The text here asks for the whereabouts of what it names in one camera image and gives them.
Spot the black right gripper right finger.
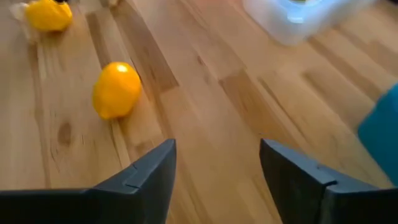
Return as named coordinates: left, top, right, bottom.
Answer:
left=259, top=139, right=398, bottom=224

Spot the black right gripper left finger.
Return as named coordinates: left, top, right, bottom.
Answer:
left=0, top=139, right=177, bottom=224

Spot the white garlic bulb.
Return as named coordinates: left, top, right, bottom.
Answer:
left=8, top=1, right=35, bottom=32

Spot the blue plastic basket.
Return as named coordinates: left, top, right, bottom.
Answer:
left=357, top=82, right=398, bottom=187

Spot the yellow lemon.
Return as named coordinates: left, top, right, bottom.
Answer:
left=24, top=0, right=74, bottom=33
left=92, top=61, right=143, bottom=121

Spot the white plastic basket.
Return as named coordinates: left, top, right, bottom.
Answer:
left=242, top=0, right=379, bottom=47

